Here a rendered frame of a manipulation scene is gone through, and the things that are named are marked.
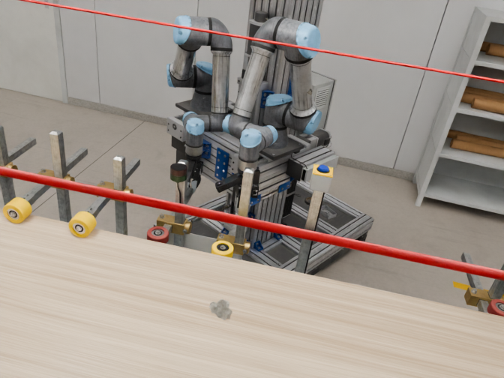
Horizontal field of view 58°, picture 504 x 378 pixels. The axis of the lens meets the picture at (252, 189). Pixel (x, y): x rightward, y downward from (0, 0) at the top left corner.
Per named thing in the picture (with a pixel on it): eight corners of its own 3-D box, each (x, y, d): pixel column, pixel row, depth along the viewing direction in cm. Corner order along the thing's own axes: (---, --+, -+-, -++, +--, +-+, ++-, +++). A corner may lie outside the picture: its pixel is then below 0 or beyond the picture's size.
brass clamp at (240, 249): (218, 241, 188) (219, 232, 185) (250, 248, 187) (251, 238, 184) (214, 250, 183) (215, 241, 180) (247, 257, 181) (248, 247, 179)
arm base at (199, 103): (205, 99, 253) (207, 82, 247) (224, 108, 244) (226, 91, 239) (184, 103, 243) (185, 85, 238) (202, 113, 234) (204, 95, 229)
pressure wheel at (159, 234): (151, 246, 178) (151, 223, 172) (170, 250, 177) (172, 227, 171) (143, 259, 171) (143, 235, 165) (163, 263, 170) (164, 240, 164)
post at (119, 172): (120, 250, 198) (116, 153, 173) (127, 251, 198) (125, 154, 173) (116, 255, 195) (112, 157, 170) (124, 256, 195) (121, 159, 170)
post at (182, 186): (175, 256, 194) (179, 157, 169) (183, 257, 194) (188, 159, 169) (172, 261, 191) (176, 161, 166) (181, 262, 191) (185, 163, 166)
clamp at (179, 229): (160, 223, 188) (160, 213, 185) (191, 229, 186) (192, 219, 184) (155, 230, 183) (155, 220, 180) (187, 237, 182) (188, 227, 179)
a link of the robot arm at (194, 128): (202, 116, 196) (206, 124, 189) (201, 139, 202) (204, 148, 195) (184, 116, 194) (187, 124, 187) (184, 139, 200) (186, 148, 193)
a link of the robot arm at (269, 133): (257, 118, 182) (241, 126, 174) (280, 127, 177) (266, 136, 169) (254, 136, 186) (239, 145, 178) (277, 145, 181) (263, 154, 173)
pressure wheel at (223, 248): (205, 267, 172) (208, 243, 166) (223, 259, 176) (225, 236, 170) (217, 280, 167) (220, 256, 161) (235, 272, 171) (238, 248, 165)
